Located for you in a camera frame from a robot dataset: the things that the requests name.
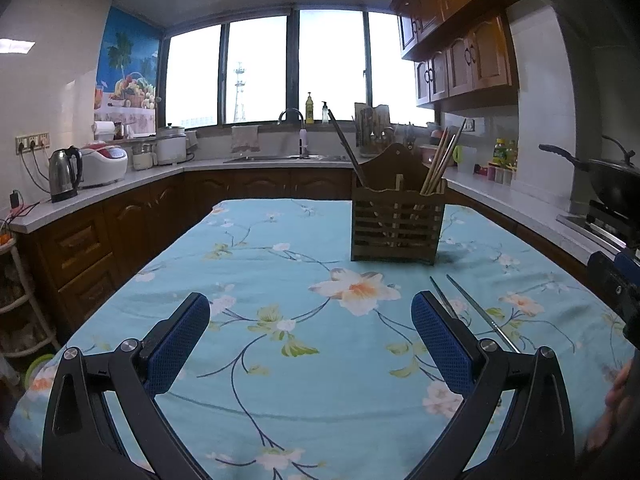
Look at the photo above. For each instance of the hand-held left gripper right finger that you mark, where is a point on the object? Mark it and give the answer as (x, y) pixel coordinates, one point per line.
(442, 345)

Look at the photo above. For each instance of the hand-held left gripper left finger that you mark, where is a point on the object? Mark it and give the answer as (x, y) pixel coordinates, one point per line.
(180, 340)

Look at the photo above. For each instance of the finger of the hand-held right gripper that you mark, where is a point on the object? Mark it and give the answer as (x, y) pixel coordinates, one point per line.
(630, 260)
(607, 280)

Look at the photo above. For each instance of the wooden slatted chopstick holder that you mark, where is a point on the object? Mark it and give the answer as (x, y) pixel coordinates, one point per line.
(395, 230)

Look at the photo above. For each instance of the dark metal chopstick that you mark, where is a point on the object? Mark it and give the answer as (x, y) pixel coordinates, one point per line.
(345, 147)

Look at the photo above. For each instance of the person's right hand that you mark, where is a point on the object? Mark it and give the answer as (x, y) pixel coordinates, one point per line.
(617, 395)

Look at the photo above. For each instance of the gas stove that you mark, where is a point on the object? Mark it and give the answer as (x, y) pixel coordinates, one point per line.
(595, 230)

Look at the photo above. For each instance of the black wok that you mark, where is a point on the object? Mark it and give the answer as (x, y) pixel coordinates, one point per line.
(615, 180)

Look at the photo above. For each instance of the light blue floral tablecloth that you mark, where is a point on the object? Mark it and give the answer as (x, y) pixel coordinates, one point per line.
(300, 360)

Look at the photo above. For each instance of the dark wooden lower cabinets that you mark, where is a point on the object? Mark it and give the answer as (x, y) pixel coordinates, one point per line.
(100, 240)

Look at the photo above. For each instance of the row of small seasoning jars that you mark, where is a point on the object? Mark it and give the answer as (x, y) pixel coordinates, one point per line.
(495, 174)

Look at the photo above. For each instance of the white storage rack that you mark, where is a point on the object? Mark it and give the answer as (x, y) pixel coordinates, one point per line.
(22, 300)

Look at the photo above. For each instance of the yellow condiment bottles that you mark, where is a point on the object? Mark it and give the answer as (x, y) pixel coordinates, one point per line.
(505, 152)

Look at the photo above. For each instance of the white seasoning jar set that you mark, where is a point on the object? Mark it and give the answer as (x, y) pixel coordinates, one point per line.
(145, 159)

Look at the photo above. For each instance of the green kitchen item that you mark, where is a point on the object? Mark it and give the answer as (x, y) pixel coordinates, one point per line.
(457, 156)

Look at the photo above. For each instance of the white electric cooker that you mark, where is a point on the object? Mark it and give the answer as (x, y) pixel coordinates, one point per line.
(172, 150)

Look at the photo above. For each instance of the pink plastic basin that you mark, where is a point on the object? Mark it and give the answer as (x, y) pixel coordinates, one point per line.
(431, 155)

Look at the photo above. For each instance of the red and white rice cooker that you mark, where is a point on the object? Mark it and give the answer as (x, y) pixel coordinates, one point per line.
(105, 165)

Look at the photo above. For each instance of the steel electric kettle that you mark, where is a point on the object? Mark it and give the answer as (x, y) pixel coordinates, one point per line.
(65, 177)

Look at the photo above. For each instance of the knife block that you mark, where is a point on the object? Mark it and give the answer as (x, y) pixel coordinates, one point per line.
(409, 137)

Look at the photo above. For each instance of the hanging dish cloth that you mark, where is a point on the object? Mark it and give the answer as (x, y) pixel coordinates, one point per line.
(245, 139)

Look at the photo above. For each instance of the paper towel roll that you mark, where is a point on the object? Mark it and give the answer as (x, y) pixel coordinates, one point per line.
(105, 129)

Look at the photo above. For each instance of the cutting board utensil rack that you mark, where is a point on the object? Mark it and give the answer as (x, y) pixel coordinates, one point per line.
(372, 130)

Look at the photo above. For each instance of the chrome kitchen faucet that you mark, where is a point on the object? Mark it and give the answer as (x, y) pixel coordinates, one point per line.
(303, 140)

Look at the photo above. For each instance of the wooden upper cabinets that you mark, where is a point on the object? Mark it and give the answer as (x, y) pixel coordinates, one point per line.
(480, 55)

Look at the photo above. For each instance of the yellow dish soap bottle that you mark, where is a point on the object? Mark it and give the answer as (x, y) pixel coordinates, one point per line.
(310, 110)

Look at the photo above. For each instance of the large kitchen window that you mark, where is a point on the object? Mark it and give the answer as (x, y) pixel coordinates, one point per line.
(260, 70)

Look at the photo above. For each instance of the ceiling light panel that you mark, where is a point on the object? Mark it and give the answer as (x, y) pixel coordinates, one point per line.
(15, 45)

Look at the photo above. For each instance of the white wall outlet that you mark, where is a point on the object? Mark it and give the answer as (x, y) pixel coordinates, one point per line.
(468, 126)

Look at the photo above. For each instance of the wall socket strip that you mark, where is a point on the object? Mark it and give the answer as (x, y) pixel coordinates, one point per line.
(32, 141)

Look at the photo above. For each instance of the tropical fruit wall poster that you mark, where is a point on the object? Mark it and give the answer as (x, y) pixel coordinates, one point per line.
(125, 60)

